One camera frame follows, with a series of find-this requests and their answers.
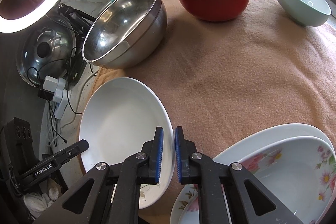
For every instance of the floral deep plate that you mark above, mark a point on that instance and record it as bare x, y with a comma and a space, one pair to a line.
297, 170

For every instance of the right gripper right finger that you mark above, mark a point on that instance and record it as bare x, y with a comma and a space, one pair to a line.
227, 193

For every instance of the peach towel mat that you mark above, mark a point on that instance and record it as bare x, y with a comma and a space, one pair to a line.
222, 82

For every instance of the plain white plate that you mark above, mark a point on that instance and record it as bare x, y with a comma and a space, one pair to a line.
121, 115

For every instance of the large stainless steel bowl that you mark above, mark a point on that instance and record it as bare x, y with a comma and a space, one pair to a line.
125, 33

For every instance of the black tripod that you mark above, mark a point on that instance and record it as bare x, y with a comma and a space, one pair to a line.
77, 18

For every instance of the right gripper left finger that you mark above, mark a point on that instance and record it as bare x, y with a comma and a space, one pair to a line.
109, 193

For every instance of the white power adapter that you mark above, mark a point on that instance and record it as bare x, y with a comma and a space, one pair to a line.
60, 94

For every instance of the light blue ceramic bowl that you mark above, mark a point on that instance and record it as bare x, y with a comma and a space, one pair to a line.
307, 12

